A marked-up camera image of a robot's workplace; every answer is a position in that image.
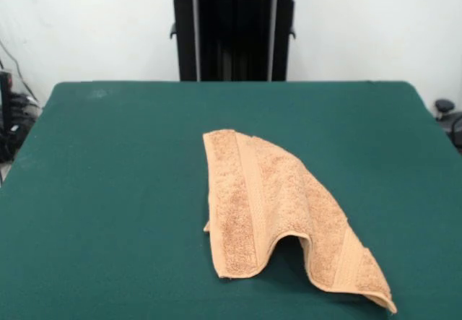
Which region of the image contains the black robot pedestal with handle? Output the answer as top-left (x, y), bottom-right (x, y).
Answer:
top-left (157, 0), bottom-right (311, 82)

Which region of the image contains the dark green tablecloth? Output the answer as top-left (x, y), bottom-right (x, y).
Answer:
top-left (0, 80), bottom-right (462, 320)

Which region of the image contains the black electronics box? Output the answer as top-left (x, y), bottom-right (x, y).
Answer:
top-left (0, 70), bottom-right (14, 133)

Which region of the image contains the grey wall cable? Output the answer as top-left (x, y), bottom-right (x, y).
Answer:
top-left (0, 40), bottom-right (39, 100)

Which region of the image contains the black cable bundle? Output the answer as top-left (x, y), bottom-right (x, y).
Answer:
top-left (0, 92), bottom-right (41, 164)

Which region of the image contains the black office chair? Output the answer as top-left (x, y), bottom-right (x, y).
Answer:
top-left (434, 98), bottom-right (462, 155)

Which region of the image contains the orange terry towel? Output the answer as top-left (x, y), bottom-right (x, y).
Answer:
top-left (201, 128), bottom-right (398, 314)

